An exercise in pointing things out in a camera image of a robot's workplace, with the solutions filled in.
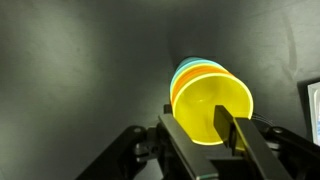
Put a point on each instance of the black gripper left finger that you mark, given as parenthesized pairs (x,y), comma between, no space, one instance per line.
(195,163)

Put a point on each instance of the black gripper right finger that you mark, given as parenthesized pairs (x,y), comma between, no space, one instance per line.
(244,139)

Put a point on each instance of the orange plastic cup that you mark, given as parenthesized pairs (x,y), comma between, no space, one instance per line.
(193,74)

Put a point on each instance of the white tablet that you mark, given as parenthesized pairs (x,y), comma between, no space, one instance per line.
(314,106)

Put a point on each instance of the blue plastic cup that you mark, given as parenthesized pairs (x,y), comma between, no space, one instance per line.
(187,63)

